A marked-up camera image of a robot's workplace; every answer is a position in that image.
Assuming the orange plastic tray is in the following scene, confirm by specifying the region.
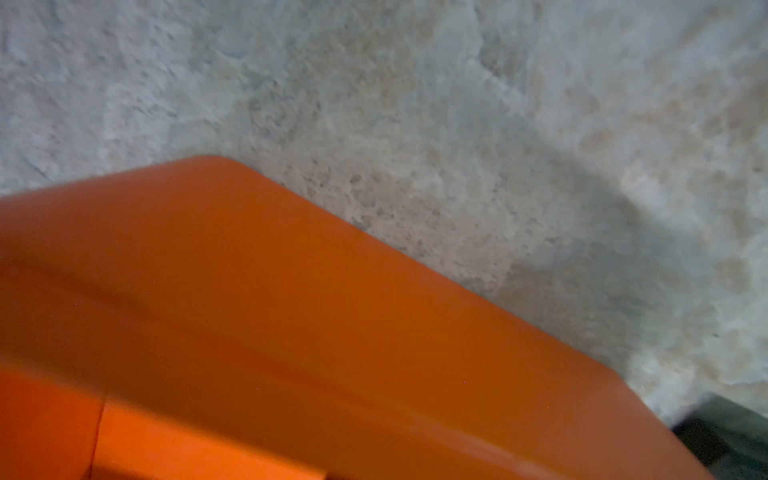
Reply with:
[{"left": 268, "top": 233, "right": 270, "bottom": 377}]
[{"left": 1, "top": 156, "right": 708, "bottom": 479}]

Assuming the folding chess board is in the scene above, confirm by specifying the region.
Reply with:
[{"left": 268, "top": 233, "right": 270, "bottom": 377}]
[{"left": 673, "top": 396, "right": 768, "bottom": 480}]

